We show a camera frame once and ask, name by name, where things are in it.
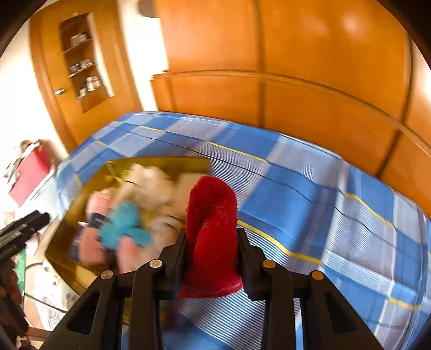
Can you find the row of small bottles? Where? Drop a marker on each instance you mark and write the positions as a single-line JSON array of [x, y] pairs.
[[89, 86]]

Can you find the wooden cabinet with shelf niche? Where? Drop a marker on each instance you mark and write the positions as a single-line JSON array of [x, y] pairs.
[[43, 67]]

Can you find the blue plaid bedsheet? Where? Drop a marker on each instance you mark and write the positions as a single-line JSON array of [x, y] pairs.
[[303, 218]]

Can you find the small picture frames on shelf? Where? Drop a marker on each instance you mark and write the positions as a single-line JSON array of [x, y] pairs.
[[79, 39]]

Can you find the glass side table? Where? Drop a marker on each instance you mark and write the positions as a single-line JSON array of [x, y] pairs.
[[50, 296]]

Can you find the red plush doll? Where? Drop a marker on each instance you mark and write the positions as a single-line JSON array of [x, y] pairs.
[[212, 235]]

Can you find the dark box with gold interior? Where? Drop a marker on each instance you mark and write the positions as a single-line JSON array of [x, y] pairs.
[[67, 235]]

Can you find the small jars on shelf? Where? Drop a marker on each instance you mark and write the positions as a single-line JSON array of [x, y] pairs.
[[81, 66]]

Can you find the blue plush elephant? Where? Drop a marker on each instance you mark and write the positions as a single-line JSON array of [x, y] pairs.
[[124, 222]]

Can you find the person's left hand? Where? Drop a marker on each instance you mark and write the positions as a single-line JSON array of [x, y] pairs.
[[13, 282]]

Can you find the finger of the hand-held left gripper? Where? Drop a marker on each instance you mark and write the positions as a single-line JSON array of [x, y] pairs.
[[30, 223]]

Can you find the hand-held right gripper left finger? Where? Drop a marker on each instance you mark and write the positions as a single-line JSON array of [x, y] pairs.
[[175, 262]]

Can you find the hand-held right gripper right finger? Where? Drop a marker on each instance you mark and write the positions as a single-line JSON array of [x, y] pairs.
[[249, 269]]

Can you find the pink towel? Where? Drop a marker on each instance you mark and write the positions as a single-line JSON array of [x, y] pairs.
[[97, 202]]

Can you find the white plastic bag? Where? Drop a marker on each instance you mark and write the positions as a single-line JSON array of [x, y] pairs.
[[148, 185]]

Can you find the round cabinet door knob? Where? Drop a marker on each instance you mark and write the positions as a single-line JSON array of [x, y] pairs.
[[59, 91]]

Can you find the brown lamp shade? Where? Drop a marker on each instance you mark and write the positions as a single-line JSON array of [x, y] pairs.
[[148, 6]]

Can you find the wooden wardrobe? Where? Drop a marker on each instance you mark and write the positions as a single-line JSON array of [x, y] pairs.
[[286, 50]]

